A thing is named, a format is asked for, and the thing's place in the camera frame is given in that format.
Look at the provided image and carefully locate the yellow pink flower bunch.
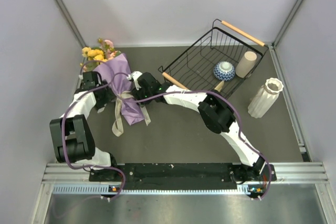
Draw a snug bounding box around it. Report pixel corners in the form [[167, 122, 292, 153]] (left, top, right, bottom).
[[80, 38, 121, 72]]

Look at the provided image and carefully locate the purple pink wrapping paper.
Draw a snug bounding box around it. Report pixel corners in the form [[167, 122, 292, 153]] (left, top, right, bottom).
[[94, 53, 144, 125]]

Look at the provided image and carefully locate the cream ribbon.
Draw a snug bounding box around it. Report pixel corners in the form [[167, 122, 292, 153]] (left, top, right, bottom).
[[112, 91, 151, 137]]

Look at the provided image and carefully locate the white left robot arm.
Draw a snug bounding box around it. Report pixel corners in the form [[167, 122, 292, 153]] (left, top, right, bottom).
[[49, 71, 119, 180]]

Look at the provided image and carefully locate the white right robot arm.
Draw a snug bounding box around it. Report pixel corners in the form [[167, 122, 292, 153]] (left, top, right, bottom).
[[127, 71, 267, 180]]

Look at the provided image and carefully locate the white ribbed vase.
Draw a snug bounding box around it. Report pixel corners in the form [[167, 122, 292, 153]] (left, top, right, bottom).
[[248, 78, 284, 118]]

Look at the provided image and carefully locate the wooden spatula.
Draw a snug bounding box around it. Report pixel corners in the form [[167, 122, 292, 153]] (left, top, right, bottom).
[[214, 80, 225, 92]]

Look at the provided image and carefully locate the blue white patterned bowl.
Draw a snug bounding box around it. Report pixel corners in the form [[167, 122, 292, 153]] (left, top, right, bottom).
[[213, 61, 235, 81]]

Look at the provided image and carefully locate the beige cylindrical cup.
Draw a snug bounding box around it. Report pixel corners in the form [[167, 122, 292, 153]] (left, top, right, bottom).
[[235, 51, 257, 78]]

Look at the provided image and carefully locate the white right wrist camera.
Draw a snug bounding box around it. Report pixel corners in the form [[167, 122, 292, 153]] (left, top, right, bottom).
[[127, 71, 142, 90]]

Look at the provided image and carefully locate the near wooden basket handle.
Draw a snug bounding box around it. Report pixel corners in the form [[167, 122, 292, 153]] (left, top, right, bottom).
[[162, 72, 188, 90]]

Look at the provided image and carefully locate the wooden basket handle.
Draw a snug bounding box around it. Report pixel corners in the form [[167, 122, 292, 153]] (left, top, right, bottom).
[[221, 20, 265, 47], [162, 72, 188, 90]]

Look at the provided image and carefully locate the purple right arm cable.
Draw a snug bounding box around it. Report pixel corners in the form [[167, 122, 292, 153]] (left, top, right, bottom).
[[110, 72, 271, 200]]

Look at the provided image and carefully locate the black wire basket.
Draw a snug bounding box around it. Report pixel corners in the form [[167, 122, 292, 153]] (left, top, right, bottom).
[[159, 19, 268, 98]]

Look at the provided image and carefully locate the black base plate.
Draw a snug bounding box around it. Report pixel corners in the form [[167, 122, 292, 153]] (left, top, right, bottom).
[[118, 163, 277, 190]]

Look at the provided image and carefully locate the aluminium front rail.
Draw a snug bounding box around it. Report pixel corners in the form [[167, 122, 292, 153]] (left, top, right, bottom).
[[42, 162, 328, 196]]

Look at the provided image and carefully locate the far wooden basket handle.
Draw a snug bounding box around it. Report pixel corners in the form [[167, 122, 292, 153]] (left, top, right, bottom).
[[221, 20, 265, 47]]

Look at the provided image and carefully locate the aluminium corner post left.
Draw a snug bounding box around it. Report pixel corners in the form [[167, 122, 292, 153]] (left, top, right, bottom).
[[54, 0, 86, 47]]

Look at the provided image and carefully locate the aluminium corner post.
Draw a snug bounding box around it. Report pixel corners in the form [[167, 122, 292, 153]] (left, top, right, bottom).
[[271, 0, 305, 48], [54, 0, 86, 47]]

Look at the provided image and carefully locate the aluminium corner post right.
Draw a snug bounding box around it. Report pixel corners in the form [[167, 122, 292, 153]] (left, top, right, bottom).
[[271, 0, 305, 48]]

